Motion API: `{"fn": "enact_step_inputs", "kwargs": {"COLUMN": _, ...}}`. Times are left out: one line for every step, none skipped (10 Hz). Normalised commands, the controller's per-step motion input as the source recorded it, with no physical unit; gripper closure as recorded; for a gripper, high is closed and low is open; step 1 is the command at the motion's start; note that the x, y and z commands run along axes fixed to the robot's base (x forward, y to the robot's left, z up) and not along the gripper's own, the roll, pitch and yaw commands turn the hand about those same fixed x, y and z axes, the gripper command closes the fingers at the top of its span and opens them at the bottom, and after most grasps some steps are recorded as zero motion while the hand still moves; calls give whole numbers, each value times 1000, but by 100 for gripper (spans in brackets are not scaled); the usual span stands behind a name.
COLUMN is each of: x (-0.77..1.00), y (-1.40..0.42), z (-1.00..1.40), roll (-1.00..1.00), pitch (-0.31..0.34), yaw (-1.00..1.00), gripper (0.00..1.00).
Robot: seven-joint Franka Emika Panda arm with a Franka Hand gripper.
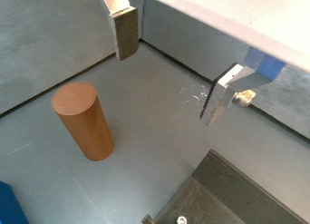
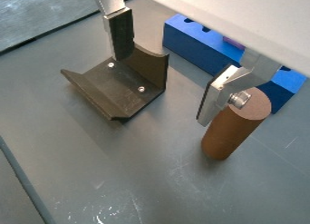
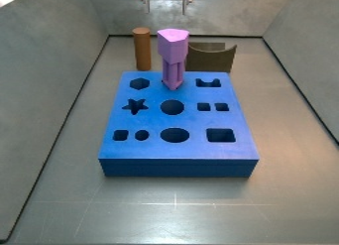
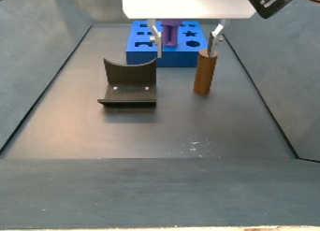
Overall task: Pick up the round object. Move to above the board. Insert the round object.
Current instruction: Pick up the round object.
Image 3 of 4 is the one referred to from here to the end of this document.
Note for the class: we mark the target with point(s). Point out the purple pentagon peg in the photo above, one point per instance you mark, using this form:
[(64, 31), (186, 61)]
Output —
[(172, 48)]

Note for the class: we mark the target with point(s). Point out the blue foam shape board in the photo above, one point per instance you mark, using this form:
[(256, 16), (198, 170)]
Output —
[(176, 133)]

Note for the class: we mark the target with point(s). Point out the brown cylinder peg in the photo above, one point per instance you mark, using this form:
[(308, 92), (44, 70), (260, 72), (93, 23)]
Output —
[(142, 43)]

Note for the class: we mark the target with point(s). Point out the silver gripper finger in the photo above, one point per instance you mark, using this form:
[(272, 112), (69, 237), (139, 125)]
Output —
[(146, 3), (186, 3)]

